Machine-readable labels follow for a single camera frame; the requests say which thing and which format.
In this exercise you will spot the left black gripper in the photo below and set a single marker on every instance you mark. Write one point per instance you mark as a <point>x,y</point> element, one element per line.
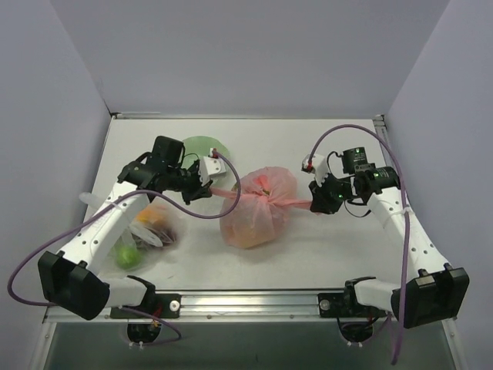
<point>196,189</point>

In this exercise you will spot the pink plastic bag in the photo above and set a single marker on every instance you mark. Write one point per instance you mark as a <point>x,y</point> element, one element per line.
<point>263,211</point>

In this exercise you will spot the clear bag of fruits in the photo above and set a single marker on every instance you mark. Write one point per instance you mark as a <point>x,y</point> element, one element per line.
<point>146,241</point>

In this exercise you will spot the aluminium front rail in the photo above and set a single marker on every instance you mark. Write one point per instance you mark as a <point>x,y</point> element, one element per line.
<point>246,306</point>

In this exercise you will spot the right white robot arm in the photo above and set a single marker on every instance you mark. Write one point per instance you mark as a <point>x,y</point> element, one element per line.
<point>379,189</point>

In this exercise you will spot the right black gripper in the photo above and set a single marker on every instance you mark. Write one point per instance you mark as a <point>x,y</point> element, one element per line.
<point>323,193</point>

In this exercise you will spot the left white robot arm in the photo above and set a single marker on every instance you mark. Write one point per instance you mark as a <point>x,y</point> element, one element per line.
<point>70,277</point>

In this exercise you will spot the green wavy plate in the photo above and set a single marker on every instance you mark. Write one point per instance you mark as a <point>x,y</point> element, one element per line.
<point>198,146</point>

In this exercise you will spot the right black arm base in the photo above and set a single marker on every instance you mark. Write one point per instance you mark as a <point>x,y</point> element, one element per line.
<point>355,322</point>

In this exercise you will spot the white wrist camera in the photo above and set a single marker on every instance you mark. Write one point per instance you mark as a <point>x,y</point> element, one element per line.
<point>316,165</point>
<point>211,168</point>

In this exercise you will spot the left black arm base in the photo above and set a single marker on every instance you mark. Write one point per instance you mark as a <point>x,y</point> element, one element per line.
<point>147,324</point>

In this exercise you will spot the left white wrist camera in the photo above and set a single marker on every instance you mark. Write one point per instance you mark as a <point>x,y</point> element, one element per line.
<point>211,168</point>

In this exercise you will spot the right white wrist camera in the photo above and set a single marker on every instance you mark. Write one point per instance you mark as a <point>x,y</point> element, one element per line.
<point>316,165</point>

